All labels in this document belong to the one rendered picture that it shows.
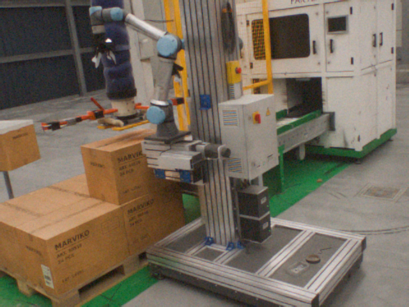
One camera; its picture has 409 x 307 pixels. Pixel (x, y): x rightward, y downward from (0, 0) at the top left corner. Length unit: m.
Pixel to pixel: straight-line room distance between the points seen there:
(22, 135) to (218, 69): 2.42
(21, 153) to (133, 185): 1.61
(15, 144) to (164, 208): 1.70
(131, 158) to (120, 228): 0.50
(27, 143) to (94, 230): 1.75
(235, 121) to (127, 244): 1.26
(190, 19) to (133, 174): 1.17
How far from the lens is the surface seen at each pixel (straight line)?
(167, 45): 2.64
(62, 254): 3.01
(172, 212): 3.57
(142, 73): 4.77
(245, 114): 2.61
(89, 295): 3.25
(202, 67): 2.80
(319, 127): 5.18
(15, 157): 4.51
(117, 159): 3.14
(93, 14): 2.83
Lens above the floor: 1.65
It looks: 15 degrees down
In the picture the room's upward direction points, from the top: 6 degrees counter-clockwise
